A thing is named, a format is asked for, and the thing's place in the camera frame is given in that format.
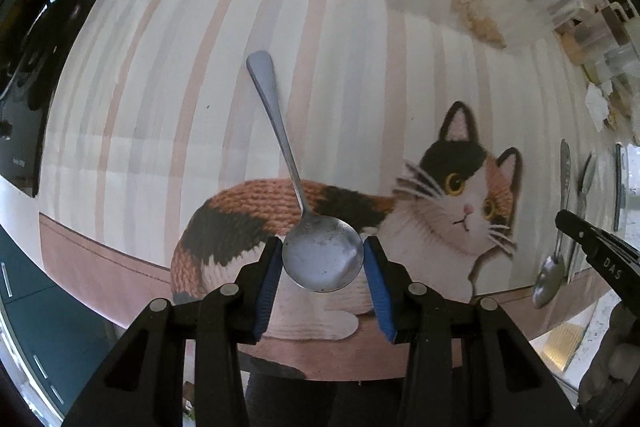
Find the small brown box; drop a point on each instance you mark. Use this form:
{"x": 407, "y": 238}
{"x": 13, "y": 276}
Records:
{"x": 575, "y": 47}

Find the cat print striped tablecloth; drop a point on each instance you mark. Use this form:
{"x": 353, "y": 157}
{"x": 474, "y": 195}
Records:
{"x": 350, "y": 57}

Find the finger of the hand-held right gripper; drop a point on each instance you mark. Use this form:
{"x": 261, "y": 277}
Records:
{"x": 607, "y": 259}

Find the steel spoon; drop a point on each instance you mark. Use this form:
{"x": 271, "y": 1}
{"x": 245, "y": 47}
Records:
{"x": 320, "y": 257}
{"x": 588, "y": 179}
{"x": 547, "y": 282}

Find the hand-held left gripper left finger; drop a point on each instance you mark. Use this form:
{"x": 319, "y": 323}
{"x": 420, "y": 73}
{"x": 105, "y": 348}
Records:
{"x": 267, "y": 287}

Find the person's dark pants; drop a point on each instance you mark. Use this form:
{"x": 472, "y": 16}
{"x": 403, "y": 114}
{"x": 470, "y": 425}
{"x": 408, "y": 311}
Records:
{"x": 325, "y": 402}

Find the person's right hand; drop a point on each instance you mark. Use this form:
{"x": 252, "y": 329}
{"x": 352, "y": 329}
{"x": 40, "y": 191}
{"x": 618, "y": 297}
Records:
{"x": 617, "y": 347}

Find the crumpled white tissue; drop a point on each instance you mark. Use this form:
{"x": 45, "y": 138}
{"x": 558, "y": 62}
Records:
{"x": 598, "y": 107}

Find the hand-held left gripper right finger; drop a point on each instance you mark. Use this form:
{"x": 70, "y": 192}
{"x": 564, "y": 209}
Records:
{"x": 380, "y": 292}

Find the black gas stove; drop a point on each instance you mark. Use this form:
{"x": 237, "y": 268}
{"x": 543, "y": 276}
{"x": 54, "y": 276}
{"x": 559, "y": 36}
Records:
{"x": 20, "y": 142}

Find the teal cabinet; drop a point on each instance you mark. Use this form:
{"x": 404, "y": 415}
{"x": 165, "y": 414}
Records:
{"x": 50, "y": 317}

